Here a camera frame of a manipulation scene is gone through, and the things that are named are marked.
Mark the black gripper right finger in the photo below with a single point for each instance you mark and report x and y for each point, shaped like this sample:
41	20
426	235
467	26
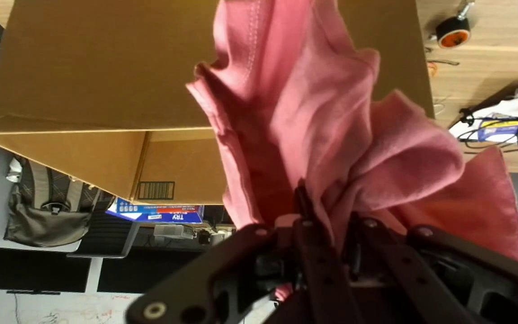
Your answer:
386	263

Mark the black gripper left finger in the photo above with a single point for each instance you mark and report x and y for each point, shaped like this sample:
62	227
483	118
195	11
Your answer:
316	240

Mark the pink cloth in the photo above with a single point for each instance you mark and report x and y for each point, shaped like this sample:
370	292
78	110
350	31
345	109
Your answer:
319	109

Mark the blue cardboard box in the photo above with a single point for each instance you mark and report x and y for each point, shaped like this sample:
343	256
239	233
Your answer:
163	211

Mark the brown cardboard box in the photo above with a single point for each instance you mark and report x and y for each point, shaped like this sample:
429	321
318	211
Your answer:
91	73

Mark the black monitor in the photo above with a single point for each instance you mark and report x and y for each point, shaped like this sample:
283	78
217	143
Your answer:
32	271
134	276

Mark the grey backpack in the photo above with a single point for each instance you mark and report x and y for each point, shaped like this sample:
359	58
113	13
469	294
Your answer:
50	209

